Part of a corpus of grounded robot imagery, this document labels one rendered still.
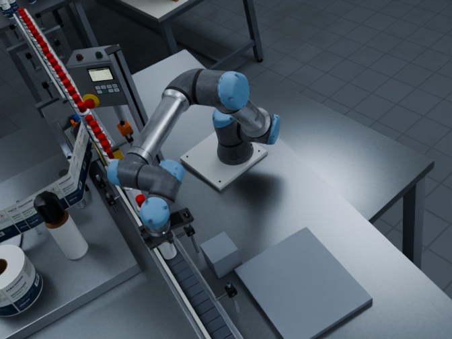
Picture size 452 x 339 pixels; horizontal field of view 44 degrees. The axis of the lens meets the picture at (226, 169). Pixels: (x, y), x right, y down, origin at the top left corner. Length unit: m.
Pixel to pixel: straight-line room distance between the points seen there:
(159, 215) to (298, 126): 1.09
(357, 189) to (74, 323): 1.11
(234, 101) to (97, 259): 0.79
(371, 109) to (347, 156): 1.51
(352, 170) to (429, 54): 2.12
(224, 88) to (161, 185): 0.39
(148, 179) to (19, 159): 1.34
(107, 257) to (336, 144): 1.00
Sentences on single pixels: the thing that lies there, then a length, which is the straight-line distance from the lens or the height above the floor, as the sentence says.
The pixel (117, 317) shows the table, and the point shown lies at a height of 0.83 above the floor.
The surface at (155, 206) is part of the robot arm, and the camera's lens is 1.50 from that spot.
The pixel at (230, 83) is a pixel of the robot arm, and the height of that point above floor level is 1.42.
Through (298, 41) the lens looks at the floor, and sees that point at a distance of 4.49.
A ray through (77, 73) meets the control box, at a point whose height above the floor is 1.44.
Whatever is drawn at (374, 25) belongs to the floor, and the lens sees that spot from 4.55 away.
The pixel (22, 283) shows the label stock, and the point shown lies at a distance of 2.06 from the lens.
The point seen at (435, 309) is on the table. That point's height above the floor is 0.83.
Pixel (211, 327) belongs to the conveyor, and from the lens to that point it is 1.83.
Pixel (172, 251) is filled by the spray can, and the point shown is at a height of 0.91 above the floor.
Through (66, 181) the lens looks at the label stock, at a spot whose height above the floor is 1.04.
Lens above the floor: 2.42
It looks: 44 degrees down
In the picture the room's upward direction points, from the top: 17 degrees counter-clockwise
